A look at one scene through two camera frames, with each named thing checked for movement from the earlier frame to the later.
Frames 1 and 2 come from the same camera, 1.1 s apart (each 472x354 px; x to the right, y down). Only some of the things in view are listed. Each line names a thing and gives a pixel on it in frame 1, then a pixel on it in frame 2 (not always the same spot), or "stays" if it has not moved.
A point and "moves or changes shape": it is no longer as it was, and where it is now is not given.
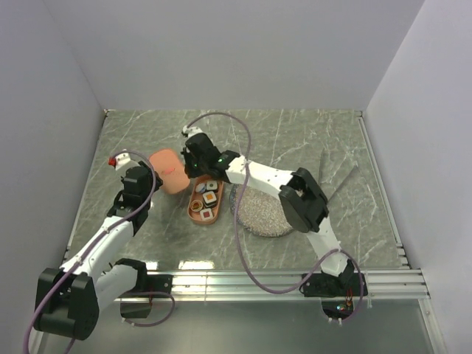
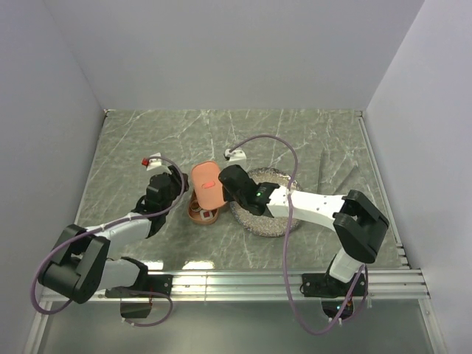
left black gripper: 158,181 → 175,177
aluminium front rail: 389,285 stays
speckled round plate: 260,211 stays
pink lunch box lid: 169,165 moves or changes shape
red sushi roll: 206,214 stays
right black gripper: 189,171 → 228,198
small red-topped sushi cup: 196,205 stays
